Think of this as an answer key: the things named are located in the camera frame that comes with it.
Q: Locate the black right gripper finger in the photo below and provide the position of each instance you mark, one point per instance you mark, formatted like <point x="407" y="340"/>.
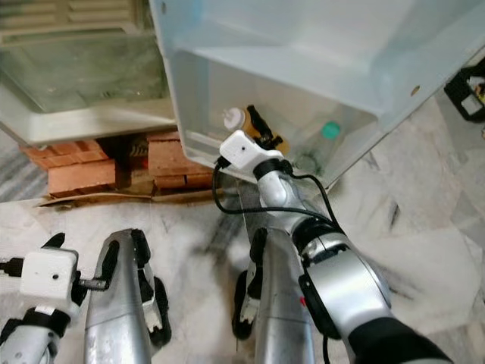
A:
<point x="259" y="120"/>

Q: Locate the orange juice bottle white cap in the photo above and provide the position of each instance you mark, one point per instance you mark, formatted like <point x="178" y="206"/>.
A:
<point x="233" y="118"/>

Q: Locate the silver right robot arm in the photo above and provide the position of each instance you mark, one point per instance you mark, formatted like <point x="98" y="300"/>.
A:
<point x="348" y="284"/>

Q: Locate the white fridge cabinet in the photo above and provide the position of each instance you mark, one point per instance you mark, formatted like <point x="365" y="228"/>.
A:
<point x="91" y="129"/>

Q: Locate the red brick stack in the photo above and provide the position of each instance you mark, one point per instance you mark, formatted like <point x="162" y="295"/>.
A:
<point x="178" y="159"/>
<point x="72" y="178"/>

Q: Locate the brown cardboard sheet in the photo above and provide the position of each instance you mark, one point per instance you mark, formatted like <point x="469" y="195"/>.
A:
<point x="129" y="198"/>

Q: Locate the clear crisper drawer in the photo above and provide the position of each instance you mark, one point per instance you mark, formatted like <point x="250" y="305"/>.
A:
<point x="83" y="76"/>

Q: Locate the black floor object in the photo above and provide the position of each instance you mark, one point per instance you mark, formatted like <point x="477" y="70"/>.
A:
<point x="462" y="95"/>

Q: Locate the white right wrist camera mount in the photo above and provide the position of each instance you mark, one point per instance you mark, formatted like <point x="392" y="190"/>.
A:
<point x="240" y="150"/>

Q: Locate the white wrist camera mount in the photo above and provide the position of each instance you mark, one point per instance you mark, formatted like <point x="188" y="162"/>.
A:
<point x="49" y="274"/>
<point x="240" y="150"/>

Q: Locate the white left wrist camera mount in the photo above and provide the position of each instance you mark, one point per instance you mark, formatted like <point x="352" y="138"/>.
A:
<point x="49" y="274"/>

